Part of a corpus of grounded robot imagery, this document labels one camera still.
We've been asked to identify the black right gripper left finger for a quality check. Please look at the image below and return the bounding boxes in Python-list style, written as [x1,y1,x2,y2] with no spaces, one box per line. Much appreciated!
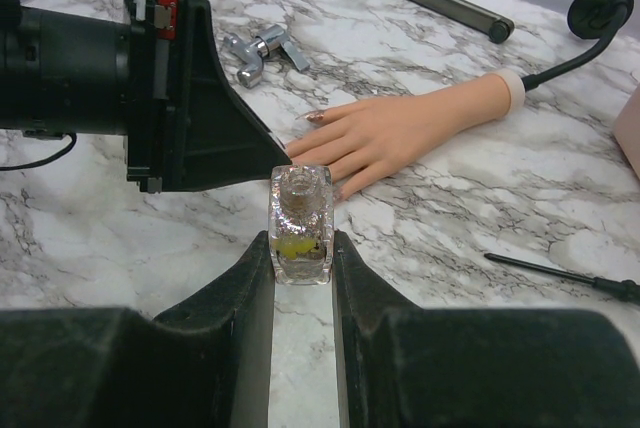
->
[1,232,274,427]

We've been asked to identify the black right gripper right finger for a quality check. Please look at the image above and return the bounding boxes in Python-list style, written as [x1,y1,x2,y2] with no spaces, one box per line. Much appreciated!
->
[332,232,639,427]

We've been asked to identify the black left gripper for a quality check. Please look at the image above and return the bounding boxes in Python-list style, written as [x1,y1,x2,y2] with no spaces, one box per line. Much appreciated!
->
[124,0,288,193]

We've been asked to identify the glitter nail polish bottle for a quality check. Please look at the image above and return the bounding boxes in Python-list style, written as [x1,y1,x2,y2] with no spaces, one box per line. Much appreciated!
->
[268,165,334,285]

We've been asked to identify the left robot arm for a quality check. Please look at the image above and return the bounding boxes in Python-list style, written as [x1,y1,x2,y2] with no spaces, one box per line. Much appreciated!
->
[1,0,289,193]

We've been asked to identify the chrome faucet tap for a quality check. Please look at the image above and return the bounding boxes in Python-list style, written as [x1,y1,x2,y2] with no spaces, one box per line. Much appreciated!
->
[223,24,311,89]

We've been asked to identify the mannequin practice hand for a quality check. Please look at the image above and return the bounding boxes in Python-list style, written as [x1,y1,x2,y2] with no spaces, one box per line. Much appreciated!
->
[287,69,525,201]

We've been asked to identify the pink plastic storage box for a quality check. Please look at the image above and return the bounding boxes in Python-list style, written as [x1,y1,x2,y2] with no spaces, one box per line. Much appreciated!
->
[613,89,640,177]

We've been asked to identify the black flexible stand with base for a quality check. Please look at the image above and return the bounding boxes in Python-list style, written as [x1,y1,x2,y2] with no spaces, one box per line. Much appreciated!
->
[521,0,634,92]

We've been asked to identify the thin black cable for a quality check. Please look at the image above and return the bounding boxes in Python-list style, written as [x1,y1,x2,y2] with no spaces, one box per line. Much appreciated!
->
[0,130,79,172]

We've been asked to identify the orange handled screwdriver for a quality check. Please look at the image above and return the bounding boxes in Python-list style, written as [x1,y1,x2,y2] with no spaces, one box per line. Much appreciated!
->
[484,253,639,305]

